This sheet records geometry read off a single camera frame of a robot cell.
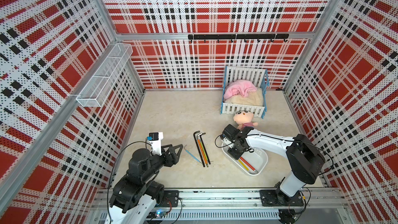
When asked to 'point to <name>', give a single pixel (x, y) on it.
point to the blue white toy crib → (258, 77)
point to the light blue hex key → (190, 154)
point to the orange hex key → (201, 150)
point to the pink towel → (241, 86)
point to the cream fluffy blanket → (255, 97)
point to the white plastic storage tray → (252, 163)
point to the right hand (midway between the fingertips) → (238, 152)
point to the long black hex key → (197, 147)
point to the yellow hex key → (244, 165)
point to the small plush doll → (244, 118)
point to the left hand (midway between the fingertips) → (180, 146)
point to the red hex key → (246, 163)
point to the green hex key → (203, 150)
